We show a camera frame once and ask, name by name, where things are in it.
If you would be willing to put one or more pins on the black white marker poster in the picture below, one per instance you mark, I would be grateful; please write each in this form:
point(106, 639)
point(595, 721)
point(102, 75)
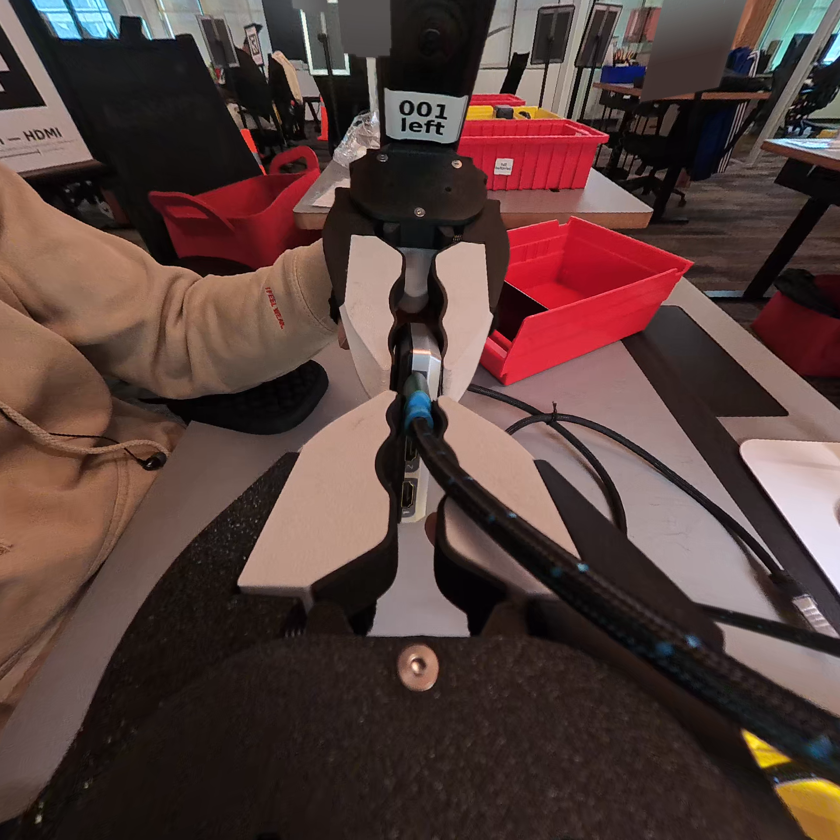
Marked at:
point(59, 154)

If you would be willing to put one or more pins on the silver usb hub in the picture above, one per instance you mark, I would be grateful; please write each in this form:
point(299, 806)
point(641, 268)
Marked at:
point(425, 364)

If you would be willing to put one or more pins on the red tote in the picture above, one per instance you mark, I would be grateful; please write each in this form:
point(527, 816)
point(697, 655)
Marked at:
point(807, 334)
point(243, 216)

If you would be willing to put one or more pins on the black bin divider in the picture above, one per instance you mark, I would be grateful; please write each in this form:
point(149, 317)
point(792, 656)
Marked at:
point(518, 312)

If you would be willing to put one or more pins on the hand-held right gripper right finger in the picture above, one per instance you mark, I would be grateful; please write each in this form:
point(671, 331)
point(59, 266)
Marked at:
point(492, 459)

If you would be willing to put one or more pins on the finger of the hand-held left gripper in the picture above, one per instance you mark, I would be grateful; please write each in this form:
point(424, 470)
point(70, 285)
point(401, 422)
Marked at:
point(367, 308)
point(466, 308)

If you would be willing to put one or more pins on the white board stand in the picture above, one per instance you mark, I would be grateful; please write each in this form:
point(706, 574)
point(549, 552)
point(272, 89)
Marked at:
point(794, 485)

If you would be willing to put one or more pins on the person's beige hoodie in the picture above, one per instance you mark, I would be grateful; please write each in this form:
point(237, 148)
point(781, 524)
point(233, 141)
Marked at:
point(59, 525)

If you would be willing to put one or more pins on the red plastic bin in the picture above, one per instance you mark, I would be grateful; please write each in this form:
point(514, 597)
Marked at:
point(590, 328)

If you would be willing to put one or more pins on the black easel board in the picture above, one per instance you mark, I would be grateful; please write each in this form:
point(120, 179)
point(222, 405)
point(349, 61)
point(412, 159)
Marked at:
point(151, 131)

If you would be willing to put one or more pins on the black panel on stand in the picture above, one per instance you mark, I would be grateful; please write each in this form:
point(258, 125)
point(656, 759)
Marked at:
point(552, 33)
point(598, 33)

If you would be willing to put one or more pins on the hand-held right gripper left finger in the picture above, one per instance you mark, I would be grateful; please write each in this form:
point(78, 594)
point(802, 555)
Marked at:
point(328, 499)

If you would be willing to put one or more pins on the wooden desk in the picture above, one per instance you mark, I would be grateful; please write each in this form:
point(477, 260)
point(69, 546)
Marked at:
point(613, 88)

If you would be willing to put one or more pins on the red ribbed bin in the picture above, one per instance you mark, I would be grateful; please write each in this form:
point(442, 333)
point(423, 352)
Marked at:
point(525, 154)

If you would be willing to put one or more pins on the clear plastic bag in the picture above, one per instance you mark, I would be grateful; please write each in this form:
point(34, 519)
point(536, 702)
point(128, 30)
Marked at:
point(358, 141)

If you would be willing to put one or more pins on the person's left forearm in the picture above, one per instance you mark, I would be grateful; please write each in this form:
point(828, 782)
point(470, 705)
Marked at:
point(197, 315)

